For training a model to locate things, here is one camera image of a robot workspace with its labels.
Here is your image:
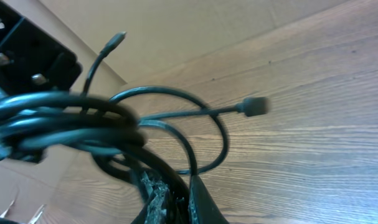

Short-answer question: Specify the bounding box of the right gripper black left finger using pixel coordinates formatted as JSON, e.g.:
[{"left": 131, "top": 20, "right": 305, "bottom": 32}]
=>
[{"left": 131, "top": 169, "right": 169, "bottom": 224}]

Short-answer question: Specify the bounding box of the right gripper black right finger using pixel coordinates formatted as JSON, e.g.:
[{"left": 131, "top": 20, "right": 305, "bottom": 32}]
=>
[{"left": 188, "top": 175, "right": 229, "bottom": 224}]

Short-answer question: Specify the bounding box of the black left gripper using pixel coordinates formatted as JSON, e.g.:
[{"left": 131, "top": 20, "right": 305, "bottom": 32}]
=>
[{"left": 0, "top": 1, "right": 82, "bottom": 95}]

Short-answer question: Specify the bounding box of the thick black usb cable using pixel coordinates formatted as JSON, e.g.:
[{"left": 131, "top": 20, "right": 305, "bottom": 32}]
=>
[{"left": 0, "top": 90, "right": 270, "bottom": 203}]

